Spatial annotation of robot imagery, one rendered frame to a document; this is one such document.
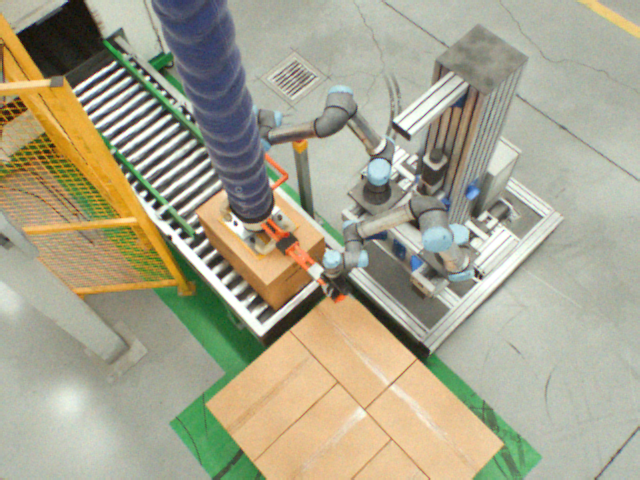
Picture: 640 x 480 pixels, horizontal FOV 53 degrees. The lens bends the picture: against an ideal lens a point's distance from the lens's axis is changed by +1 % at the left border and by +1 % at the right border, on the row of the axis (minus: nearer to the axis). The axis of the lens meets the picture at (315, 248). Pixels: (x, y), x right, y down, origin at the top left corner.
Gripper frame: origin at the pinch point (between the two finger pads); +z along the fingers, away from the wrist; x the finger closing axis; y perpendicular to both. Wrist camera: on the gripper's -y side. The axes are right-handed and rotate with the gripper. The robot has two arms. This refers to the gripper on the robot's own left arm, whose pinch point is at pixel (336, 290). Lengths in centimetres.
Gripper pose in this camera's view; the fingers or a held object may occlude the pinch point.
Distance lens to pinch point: 308.4
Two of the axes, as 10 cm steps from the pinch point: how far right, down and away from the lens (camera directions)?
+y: -6.8, -6.5, 3.4
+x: -7.3, 6.3, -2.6
